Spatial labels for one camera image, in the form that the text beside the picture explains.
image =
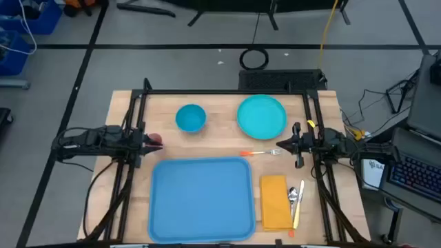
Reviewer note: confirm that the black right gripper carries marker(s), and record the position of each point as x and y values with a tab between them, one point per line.
303	144

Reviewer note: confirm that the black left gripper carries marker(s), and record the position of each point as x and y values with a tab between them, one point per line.
137	144

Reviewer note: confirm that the teal round plate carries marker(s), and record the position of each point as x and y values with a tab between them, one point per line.
262	117

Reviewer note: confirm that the blue ribbed bowl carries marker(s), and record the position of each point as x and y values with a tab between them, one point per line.
190	118

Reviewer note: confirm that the mustard yellow cloth napkin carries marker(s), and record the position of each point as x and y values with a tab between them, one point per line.
275	203

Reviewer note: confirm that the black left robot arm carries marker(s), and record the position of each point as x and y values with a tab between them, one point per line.
93	141

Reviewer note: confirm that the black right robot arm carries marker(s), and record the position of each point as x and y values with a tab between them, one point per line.
334	143

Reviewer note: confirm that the blue plastic tray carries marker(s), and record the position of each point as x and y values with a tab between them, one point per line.
201	199

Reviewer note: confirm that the yellow tape tag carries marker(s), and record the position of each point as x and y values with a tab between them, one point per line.
311	123

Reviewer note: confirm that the black perforated box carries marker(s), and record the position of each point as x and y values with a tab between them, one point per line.
279	80

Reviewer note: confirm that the yellow plug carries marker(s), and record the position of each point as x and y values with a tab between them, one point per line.
359	134

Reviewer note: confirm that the white printed sign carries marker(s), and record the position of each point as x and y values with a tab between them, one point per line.
373	172

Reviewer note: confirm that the dark grey keyboard shelf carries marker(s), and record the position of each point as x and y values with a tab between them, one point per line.
406	141

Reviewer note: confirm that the black desk leg with caster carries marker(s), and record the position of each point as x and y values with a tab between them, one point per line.
392	224

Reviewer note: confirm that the backlit computer keyboard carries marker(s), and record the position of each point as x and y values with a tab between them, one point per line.
417	175

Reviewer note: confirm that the black flat bar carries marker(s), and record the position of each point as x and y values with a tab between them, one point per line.
148	8

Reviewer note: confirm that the dark grey desk top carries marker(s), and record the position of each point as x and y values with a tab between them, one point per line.
425	103

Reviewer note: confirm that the black partition screen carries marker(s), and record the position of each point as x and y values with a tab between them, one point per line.
241	4

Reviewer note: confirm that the blue plastic bin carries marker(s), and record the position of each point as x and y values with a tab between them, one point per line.
48	19
17	58

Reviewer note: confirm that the orange and black bag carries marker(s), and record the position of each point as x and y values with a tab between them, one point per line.
79	4

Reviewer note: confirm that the black aluminium table frame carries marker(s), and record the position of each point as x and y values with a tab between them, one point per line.
224	92

